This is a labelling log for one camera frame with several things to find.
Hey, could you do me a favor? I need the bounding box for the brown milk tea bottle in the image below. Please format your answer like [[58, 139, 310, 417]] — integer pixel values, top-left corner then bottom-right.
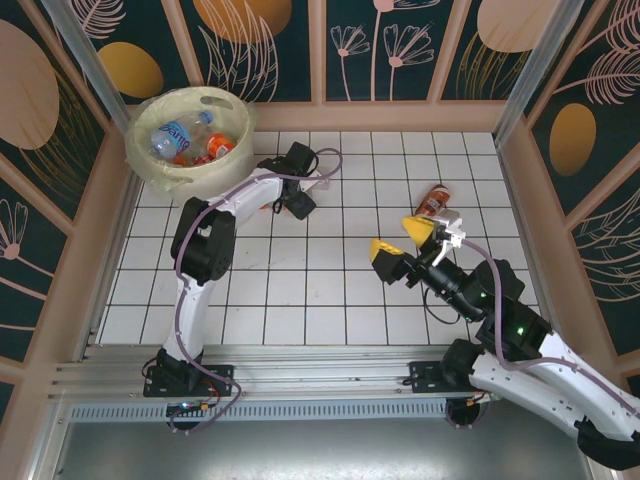
[[415, 183, 453, 217]]

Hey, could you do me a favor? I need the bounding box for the cream plastic bin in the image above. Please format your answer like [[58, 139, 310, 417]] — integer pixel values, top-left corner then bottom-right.
[[124, 85, 257, 209]]

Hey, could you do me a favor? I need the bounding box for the grey metal sheet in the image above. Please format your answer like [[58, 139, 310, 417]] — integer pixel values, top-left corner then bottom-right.
[[27, 419, 619, 480]]

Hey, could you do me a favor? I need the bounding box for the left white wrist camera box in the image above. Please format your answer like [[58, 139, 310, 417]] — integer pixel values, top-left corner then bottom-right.
[[298, 174, 332, 195]]

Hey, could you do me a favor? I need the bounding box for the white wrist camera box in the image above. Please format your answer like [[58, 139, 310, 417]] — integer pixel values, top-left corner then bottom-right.
[[430, 208, 469, 267], [298, 174, 332, 195]]

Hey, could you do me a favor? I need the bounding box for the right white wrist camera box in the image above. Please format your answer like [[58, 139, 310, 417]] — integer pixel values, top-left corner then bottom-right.
[[430, 208, 469, 267]]

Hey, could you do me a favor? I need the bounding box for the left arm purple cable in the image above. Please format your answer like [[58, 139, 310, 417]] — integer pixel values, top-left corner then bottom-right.
[[169, 148, 345, 434]]

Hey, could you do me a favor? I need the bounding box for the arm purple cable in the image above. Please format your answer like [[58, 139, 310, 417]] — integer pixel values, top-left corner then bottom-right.
[[169, 148, 345, 434], [462, 238, 640, 431]]

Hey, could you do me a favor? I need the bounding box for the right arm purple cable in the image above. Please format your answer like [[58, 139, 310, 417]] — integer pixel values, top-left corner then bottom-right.
[[462, 238, 640, 431]]

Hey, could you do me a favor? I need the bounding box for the right black mount plate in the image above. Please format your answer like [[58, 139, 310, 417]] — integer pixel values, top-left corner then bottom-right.
[[408, 360, 454, 396]]

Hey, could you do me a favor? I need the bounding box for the black mount plate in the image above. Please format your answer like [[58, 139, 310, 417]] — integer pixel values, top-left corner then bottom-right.
[[408, 360, 454, 396], [143, 363, 236, 399]]

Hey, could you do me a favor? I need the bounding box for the right aluminium side rail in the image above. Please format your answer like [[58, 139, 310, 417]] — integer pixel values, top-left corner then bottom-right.
[[494, 142, 569, 359]]

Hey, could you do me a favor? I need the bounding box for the aluminium side rail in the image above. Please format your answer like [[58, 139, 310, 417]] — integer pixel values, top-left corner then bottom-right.
[[74, 164, 144, 364], [494, 142, 569, 359]]

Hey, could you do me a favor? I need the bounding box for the right yellow connector with wires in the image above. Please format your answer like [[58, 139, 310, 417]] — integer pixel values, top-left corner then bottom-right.
[[467, 387, 503, 407]]

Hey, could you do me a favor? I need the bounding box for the yellow connector with wires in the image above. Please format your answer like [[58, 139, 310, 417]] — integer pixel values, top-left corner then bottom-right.
[[167, 384, 224, 417], [467, 387, 503, 407]]

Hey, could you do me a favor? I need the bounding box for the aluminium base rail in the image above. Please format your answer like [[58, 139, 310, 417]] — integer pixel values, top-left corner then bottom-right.
[[47, 343, 566, 401]]

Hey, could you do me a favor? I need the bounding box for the grey slotted cable duct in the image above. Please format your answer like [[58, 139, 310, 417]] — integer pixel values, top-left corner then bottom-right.
[[67, 399, 496, 425]]

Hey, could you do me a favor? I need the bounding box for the left black mount plate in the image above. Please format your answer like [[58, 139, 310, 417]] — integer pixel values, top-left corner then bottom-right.
[[143, 363, 236, 399]]

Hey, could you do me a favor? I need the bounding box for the right aluminium corner post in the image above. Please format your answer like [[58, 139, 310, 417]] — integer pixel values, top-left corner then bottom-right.
[[492, 0, 574, 149]]

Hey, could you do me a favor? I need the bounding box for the aluminium corner post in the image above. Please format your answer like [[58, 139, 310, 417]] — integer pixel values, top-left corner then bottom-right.
[[492, 0, 574, 149], [39, 0, 129, 126]]

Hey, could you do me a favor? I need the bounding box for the left aluminium side rail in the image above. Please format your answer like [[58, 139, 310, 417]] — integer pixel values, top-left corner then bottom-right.
[[74, 164, 144, 364]]

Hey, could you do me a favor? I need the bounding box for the left yellow connector with wires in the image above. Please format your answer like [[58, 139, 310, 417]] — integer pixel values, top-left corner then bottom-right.
[[167, 384, 224, 417]]

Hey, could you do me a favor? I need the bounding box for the left aluminium corner post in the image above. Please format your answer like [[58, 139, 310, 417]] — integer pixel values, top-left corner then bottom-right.
[[39, 0, 129, 126]]

